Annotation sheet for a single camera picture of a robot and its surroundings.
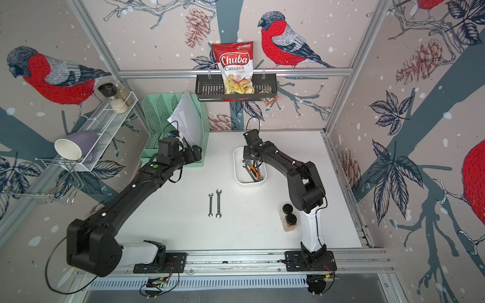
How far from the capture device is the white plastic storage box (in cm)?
94

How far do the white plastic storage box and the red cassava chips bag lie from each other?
295 mm

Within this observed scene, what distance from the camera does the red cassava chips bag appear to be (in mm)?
812
